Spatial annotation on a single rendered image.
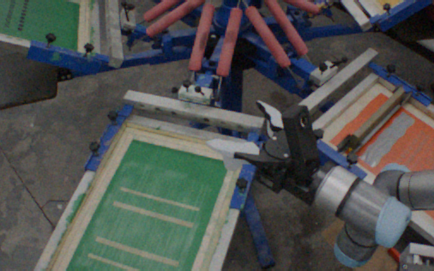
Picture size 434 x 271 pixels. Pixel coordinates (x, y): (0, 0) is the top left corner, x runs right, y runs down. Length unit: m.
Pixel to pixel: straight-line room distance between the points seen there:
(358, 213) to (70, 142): 2.59
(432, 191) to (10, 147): 2.90
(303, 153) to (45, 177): 2.43
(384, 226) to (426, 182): 0.14
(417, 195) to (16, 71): 1.91
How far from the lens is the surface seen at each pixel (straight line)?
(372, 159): 1.69
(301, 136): 0.67
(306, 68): 1.86
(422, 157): 1.79
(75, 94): 3.40
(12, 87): 2.14
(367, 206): 0.67
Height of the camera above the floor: 2.24
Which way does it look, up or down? 50 degrees down
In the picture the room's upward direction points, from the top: straight up
